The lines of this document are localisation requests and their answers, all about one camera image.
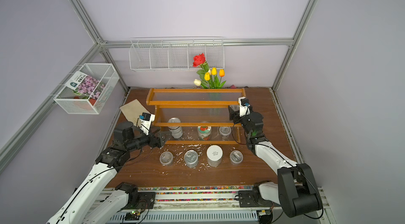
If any purple flower seed packet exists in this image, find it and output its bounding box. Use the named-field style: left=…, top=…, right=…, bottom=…
left=64, top=71, right=106, bottom=100

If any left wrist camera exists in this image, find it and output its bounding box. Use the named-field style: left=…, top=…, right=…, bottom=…
left=138, top=112, right=155, bottom=135

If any clear tub lower shelf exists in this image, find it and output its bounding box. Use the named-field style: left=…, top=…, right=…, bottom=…
left=219, top=127, right=232, bottom=141

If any clear small plastic tub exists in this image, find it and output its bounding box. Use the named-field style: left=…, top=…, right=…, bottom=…
left=159, top=151, right=174, bottom=166

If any artificial flower bouquet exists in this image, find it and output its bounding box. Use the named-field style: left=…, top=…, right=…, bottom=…
left=193, top=53, right=226, bottom=89

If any small white wire basket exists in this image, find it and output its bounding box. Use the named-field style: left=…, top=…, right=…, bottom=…
left=54, top=63, right=119, bottom=115

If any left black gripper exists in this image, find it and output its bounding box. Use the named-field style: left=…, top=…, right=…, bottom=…
left=126, top=125, right=171, bottom=152

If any tomato label seed jar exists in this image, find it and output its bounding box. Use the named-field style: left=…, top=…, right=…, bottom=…
left=197, top=125, right=212, bottom=141

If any orange wooden glass shelf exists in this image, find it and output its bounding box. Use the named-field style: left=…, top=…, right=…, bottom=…
left=146, top=89, right=246, bottom=145

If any cream work glove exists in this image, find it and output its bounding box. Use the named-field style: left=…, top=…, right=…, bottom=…
left=120, top=99, right=150, bottom=126

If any tall white Ideal jar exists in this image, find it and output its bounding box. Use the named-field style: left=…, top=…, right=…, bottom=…
left=206, top=145, right=223, bottom=167

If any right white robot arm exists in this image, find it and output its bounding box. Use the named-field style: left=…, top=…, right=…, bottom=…
left=228, top=105, right=323, bottom=218

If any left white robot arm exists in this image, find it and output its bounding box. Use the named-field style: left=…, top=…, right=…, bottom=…
left=48, top=121, right=170, bottom=224

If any teal glass vase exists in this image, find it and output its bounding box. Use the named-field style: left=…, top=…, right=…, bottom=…
left=210, top=90, right=222, bottom=101

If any metal base rail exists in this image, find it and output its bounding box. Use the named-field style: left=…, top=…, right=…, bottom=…
left=94, top=185, right=330, bottom=224

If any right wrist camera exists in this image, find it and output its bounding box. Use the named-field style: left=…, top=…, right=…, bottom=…
left=238, top=96, right=251, bottom=117

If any long white wire basket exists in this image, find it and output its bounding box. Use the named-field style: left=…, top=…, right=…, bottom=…
left=129, top=36, right=225, bottom=71

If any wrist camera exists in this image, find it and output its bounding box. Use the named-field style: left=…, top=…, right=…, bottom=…
left=138, top=112, right=155, bottom=135
left=238, top=96, right=251, bottom=117

